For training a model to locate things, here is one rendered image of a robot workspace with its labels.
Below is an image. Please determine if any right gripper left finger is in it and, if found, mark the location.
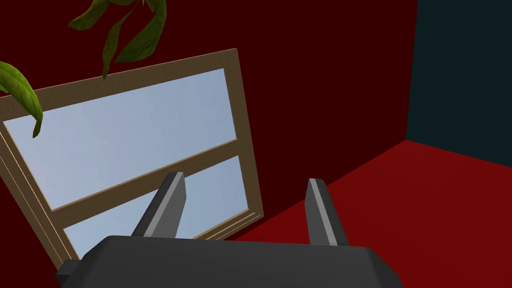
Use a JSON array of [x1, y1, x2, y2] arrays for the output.
[[131, 171, 187, 240]]

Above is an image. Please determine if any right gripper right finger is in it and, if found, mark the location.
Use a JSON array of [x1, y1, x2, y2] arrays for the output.
[[304, 178, 351, 247]]

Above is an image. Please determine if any wooden framed window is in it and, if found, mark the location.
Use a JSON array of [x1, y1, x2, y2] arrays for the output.
[[0, 48, 265, 270]]

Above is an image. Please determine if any green leafy plant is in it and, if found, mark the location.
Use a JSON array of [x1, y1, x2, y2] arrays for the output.
[[0, 0, 168, 139]]

